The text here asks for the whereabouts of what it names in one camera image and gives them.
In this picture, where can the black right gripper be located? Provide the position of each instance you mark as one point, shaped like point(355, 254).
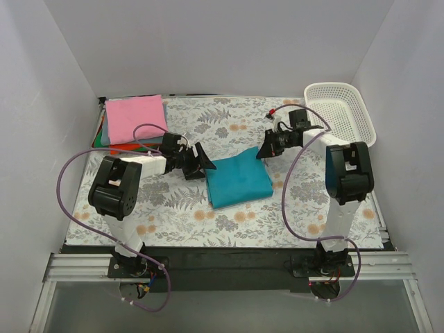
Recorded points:
point(270, 146)

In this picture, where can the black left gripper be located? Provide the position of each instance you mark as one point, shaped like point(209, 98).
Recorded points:
point(193, 161)

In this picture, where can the teal t-shirt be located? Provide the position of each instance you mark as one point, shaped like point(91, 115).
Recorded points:
point(238, 179)

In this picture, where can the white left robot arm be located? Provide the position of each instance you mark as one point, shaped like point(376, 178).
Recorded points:
point(115, 189)

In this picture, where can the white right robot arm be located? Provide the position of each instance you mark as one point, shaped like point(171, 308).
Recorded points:
point(348, 178)

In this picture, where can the floral patterned table mat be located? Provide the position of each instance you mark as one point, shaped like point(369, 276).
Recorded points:
point(172, 211)

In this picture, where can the white perforated plastic basket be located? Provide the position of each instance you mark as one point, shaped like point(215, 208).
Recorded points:
point(343, 108)

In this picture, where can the pink folded t-shirt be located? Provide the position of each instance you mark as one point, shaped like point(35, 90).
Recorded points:
point(124, 115)

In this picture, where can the red folded t-shirt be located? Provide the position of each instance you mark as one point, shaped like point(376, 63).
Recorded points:
point(101, 127)

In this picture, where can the green folded t-shirt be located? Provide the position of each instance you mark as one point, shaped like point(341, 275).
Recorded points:
point(99, 142)

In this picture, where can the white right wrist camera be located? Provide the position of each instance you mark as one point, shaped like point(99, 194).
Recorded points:
point(275, 119)

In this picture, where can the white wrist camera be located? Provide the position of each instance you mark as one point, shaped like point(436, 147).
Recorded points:
point(183, 141)
point(275, 119)

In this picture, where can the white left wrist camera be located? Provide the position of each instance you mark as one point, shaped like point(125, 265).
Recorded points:
point(183, 141)

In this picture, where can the aluminium front frame rail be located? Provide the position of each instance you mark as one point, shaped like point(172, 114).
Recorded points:
point(376, 265)

